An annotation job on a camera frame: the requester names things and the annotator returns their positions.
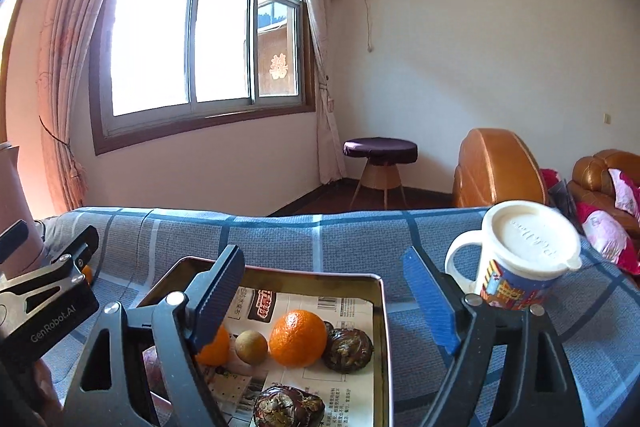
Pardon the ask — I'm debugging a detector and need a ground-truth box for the curtain tieback with tassel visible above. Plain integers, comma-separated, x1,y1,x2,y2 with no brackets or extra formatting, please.
40,114,88,180

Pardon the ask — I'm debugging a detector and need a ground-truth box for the blue plaid cloth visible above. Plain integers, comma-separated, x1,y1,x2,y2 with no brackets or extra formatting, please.
37,206,640,427

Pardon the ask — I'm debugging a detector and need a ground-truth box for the brown framed window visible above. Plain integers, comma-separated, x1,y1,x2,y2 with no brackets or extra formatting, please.
90,0,317,155

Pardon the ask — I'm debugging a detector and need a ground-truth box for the brown leather armchair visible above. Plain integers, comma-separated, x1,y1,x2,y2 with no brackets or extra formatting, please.
452,128,551,208

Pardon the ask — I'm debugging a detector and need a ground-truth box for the brown leather sofa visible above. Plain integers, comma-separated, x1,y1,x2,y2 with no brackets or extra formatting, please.
572,149,640,228

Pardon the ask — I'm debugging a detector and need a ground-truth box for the person's left hand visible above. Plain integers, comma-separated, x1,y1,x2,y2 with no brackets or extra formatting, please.
27,352,68,427

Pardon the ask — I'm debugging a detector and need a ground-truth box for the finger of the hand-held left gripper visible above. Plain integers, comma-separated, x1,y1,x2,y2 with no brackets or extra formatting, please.
0,225,100,303
0,219,29,265

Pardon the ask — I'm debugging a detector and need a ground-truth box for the purple passion fruit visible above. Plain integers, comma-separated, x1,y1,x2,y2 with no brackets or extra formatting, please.
142,346,171,400

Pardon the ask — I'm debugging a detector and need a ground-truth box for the white printed mug with lid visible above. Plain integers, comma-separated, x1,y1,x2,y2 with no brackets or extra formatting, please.
445,201,583,312

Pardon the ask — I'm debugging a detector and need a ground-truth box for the pink wide curtain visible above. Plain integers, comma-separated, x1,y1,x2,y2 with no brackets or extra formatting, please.
35,0,151,212

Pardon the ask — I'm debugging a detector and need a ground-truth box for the large orange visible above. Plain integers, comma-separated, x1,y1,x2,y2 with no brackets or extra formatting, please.
269,309,328,369

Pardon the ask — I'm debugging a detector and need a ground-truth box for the pink narrow curtain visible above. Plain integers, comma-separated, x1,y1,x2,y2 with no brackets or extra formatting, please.
295,0,346,186

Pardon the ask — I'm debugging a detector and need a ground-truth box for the brown longan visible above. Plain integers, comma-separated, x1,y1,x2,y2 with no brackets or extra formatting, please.
235,330,269,364

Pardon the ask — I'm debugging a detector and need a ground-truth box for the round stool with purple cover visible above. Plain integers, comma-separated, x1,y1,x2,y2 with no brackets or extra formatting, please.
343,138,419,210

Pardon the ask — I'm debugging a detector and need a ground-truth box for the pink electric kettle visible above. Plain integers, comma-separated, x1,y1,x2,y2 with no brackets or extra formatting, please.
0,142,46,278

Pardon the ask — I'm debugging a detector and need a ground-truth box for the newspaper lining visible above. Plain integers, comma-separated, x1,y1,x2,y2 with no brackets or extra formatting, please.
200,279,376,427

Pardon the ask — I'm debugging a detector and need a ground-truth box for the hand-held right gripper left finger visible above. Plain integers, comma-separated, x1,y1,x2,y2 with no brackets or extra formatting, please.
62,244,246,427

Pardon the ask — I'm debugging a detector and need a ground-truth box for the pink floral cushion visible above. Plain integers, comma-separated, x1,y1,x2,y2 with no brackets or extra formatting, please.
575,202,640,275
607,168,640,223

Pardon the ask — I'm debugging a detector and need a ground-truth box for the air conditioner cable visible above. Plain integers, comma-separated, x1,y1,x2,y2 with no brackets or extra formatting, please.
364,0,376,54

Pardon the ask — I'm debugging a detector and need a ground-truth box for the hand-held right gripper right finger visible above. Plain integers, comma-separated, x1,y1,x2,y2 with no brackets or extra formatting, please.
401,246,586,427

